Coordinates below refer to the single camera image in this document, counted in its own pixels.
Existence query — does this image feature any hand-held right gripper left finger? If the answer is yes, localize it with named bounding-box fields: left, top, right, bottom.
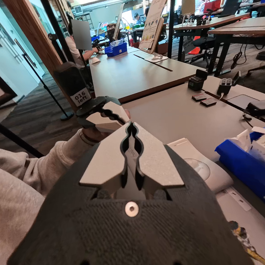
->
left=79, top=122, right=133, bottom=197

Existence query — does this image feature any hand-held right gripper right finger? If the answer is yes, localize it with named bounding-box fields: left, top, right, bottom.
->
left=133, top=122, right=185, bottom=199

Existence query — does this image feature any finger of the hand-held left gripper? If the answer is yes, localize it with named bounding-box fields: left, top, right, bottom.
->
left=100, top=101, right=131, bottom=125
left=85, top=113, right=124, bottom=133

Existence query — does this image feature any person's left forearm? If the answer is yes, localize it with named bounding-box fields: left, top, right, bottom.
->
left=0, top=129, right=102, bottom=265

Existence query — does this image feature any person's left hand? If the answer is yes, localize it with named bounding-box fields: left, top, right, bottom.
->
left=82, top=128, right=113, bottom=144

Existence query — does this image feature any black stand with round base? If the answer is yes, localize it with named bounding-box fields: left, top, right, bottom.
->
left=22, top=54, right=74, bottom=121

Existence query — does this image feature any grey office desk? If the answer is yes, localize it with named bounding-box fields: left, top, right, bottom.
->
left=173, top=13, right=256, bottom=60
left=207, top=18, right=265, bottom=77
left=89, top=47, right=206, bottom=104

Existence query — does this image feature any blue plastic bin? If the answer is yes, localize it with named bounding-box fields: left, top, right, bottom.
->
left=104, top=41, right=127, bottom=57
left=215, top=126, right=265, bottom=202

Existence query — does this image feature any glass door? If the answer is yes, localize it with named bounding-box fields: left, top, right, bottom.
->
left=0, top=0, right=45, bottom=104

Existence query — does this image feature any white instruction booklet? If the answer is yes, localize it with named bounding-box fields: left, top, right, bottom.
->
left=167, top=138, right=265, bottom=265

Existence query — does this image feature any black pole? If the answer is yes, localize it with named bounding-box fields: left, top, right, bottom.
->
left=0, top=123, right=44, bottom=158

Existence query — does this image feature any wooden document stand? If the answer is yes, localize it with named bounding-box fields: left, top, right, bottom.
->
left=138, top=0, right=168, bottom=62

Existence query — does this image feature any pile of torn paper bags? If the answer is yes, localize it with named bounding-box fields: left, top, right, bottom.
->
left=230, top=126, right=265, bottom=158

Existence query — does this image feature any black battery charger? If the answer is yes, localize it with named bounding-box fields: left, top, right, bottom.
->
left=217, top=71, right=241, bottom=96

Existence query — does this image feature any black office chair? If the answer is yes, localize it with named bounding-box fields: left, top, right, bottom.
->
left=189, top=36, right=217, bottom=69

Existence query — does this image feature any black pouch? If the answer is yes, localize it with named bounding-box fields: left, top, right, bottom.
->
left=246, top=100, right=265, bottom=117

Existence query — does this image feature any wooden post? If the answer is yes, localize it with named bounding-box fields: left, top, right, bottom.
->
left=3, top=0, right=79, bottom=112

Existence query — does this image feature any black camera charging case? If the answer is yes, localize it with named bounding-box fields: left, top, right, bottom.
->
left=188, top=69, right=208, bottom=91

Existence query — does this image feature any black cable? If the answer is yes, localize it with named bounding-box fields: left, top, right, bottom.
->
left=242, top=113, right=255, bottom=128

